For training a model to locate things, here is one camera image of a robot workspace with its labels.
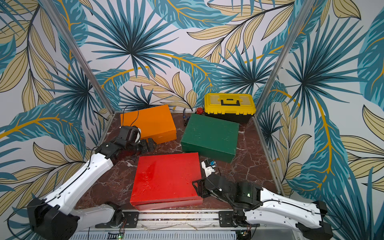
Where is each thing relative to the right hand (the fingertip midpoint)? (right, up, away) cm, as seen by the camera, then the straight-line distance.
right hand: (195, 183), depth 67 cm
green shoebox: (+10, +19, +23) cm, 32 cm away
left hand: (-23, +14, +11) cm, 29 cm away
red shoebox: (-14, -1, +6) cm, 16 cm away
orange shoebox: (-25, +28, +29) cm, 48 cm away
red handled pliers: (+5, +38, +53) cm, 65 cm away
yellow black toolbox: (+28, +39, +36) cm, 60 cm away
